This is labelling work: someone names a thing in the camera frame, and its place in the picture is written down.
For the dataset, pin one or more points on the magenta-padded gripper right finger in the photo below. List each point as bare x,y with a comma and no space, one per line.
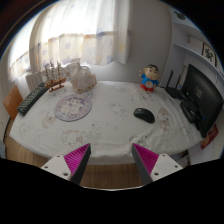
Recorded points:
163,165

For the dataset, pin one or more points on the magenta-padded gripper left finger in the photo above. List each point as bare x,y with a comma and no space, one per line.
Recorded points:
60,165

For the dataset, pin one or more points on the black computer mouse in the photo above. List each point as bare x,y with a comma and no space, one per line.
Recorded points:
144,115

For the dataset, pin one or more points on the round purple printed mouse pad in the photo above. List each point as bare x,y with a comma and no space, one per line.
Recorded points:
72,107

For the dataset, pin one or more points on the red paper packet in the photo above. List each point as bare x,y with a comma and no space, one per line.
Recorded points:
209,137

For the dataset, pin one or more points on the black box device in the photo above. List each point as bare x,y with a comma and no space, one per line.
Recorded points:
188,111

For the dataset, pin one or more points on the white cartoon-print tablecloth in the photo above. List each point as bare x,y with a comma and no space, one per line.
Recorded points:
110,133

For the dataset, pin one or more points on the black keyboard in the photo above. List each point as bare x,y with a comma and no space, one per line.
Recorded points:
31,99

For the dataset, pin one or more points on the black router with antennas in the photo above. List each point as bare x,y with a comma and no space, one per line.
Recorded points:
173,92

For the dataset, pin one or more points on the wooden chair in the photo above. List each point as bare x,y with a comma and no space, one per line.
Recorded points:
12,101

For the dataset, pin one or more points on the wooden model sailing ship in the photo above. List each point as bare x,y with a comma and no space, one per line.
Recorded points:
56,84

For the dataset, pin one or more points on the black monitor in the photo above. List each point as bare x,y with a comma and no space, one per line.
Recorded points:
201,91

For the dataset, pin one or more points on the cartoon boy figurine clock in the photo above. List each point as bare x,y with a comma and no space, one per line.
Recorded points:
149,79

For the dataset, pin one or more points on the large white conch shell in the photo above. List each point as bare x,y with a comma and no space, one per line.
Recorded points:
82,80

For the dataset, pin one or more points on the white radiator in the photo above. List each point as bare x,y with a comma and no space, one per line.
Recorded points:
33,80

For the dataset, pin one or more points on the white star-print curtain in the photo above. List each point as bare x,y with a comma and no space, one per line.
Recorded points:
83,33

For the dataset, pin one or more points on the white wall shelf unit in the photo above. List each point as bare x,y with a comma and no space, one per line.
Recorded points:
186,40

